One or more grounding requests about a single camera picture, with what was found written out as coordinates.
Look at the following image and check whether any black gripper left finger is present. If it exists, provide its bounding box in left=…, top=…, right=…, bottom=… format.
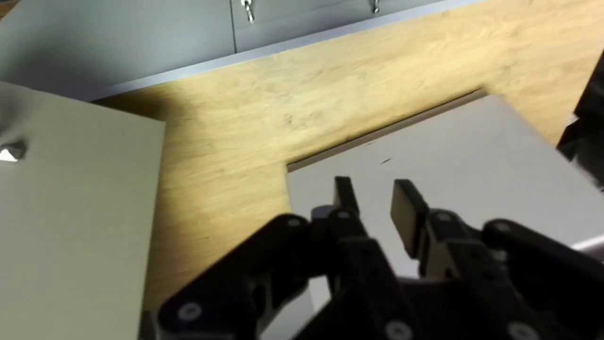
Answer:
left=154, top=175, right=413, bottom=340

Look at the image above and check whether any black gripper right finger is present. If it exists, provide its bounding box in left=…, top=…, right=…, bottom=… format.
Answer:
left=389, top=177, right=604, bottom=340

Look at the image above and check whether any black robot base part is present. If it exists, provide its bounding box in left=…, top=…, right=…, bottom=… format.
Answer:
left=555, top=52, right=604, bottom=186

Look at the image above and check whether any beige file cabinet drawer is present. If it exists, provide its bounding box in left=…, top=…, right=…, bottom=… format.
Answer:
left=0, top=79, right=168, bottom=340

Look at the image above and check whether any grey wall cabinet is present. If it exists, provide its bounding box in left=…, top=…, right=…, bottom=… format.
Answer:
left=0, top=0, right=483, bottom=103

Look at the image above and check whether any silver drawer handle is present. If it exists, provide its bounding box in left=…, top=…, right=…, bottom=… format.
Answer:
left=0, top=139, right=30, bottom=165

